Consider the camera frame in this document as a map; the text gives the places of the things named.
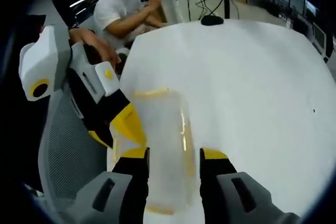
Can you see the dark computer monitor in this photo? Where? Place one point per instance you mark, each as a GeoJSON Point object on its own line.
{"type": "Point", "coordinates": [319, 35]}

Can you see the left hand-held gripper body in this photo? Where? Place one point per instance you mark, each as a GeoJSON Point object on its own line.
{"type": "Point", "coordinates": [42, 61]}

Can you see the grey mesh office chair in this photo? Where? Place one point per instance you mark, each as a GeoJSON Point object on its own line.
{"type": "Point", "coordinates": [65, 155]}

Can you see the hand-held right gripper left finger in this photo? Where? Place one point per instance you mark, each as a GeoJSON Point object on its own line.
{"type": "Point", "coordinates": [113, 192]}

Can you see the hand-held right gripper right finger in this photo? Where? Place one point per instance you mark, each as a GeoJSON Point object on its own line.
{"type": "Point", "coordinates": [236, 195]}

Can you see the person's left hand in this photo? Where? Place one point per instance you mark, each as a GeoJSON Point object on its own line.
{"type": "Point", "coordinates": [98, 48]}

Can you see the clear box with yellow buckle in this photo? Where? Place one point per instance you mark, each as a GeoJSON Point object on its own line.
{"type": "Point", "coordinates": [162, 134]}

